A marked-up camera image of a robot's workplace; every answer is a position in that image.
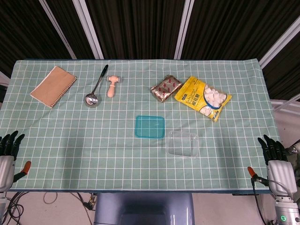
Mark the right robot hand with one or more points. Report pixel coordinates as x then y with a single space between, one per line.
280 173

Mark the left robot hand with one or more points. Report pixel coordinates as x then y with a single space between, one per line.
7 168

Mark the blue plastic lid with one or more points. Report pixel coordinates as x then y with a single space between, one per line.
150 126

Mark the clear plastic container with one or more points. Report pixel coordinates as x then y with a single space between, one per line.
182 145

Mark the brown spiral notebook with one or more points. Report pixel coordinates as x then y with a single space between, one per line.
52 86

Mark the green checked tablecloth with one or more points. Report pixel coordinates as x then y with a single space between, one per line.
117 164

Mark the yellow marshmallow bag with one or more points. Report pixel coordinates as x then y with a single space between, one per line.
194 93

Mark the wooden toy mallet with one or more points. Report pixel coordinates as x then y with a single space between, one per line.
111 89

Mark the blue-grey robot torso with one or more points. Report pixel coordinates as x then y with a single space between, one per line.
145 211

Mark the silver red snack packet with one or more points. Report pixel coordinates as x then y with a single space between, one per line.
165 89

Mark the black pleated curtain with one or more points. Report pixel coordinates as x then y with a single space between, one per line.
140 28

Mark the white frame bars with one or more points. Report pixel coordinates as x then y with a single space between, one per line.
284 105

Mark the white frame post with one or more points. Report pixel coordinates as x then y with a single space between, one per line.
281 42
58 30
184 30
89 30

